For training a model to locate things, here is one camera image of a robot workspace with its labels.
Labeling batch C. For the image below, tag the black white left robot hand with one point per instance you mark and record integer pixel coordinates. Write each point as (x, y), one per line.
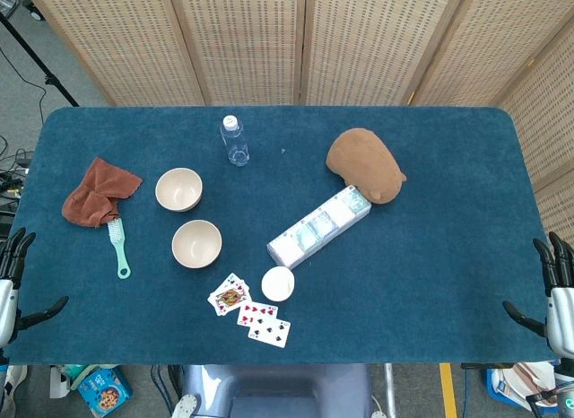
(8, 301)

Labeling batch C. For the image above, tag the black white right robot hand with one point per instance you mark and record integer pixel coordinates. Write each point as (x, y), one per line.
(561, 315)

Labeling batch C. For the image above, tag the cream bowl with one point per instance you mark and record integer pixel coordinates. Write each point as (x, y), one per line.
(178, 189)
(196, 244)

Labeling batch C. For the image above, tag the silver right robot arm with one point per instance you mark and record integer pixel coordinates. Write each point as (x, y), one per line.
(566, 391)

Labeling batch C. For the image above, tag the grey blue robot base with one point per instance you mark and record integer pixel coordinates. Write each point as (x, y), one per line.
(278, 391)

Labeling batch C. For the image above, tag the white plate with utensils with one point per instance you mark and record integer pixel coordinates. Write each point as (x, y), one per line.
(533, 377)

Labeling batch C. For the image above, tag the green white package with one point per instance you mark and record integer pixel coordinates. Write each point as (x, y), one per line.
(67, 377)

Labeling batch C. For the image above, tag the blue plastic crate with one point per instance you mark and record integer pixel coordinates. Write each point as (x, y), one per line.
(495, 386)

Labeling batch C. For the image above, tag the woven folding screen panel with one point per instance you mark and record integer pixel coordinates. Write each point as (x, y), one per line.
(547, 113)
(116, 41)
(489, 41)
(244, 41)
(558, 207)
(372, 41)

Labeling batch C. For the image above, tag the mint green scrub brush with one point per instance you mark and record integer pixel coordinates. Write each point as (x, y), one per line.
(120, 252)

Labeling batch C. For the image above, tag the blue cookie box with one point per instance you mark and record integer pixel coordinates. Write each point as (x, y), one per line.
(105, 393)

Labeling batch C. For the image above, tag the brown microfibre cloth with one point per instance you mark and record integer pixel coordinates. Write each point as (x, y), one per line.
(98, 189)

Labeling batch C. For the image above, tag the metal table leg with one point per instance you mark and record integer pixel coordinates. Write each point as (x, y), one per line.
(389, 389)

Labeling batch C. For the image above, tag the white power strip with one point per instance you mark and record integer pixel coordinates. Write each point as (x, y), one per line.
(185, 406)

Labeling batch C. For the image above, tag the king playing card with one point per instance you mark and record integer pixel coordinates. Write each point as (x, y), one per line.
(228, 299)

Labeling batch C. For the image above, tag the clubs playing card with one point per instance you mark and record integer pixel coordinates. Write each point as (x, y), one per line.
(233, 281)

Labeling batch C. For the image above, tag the black tripod stand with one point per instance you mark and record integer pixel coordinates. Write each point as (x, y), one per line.
(36, 63)

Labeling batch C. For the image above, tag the brown plush toy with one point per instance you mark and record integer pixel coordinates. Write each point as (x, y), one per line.
(363, 164)

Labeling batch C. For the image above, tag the hearts playing card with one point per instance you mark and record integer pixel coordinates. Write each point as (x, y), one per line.
(258, 312)

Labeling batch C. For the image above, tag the white pill organizer box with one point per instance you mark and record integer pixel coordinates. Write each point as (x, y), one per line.
(318, 227)

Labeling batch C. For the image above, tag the spades playing card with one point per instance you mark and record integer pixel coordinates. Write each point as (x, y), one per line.
(271, 333)

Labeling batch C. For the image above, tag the clear plastic water bottle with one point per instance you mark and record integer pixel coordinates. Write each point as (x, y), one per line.
(235, 144)

